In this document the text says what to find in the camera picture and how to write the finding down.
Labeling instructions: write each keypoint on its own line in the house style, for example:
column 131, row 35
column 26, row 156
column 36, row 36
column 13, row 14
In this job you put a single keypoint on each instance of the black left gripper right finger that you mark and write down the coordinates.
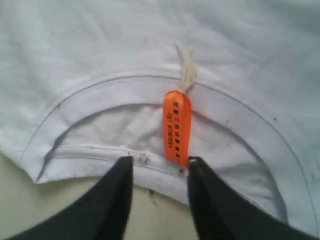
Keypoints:
column 220, row 213

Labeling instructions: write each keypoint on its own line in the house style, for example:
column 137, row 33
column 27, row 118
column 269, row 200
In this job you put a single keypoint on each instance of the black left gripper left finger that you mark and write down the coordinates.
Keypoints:
column 102, row 213

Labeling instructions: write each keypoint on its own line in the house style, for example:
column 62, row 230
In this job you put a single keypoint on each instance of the orange size tag with string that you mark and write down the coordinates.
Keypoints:
column 177, row 111

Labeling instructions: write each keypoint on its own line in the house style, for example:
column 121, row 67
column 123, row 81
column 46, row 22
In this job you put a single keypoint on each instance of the white t-shirt with red lettering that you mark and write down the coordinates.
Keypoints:
column 82, row 82

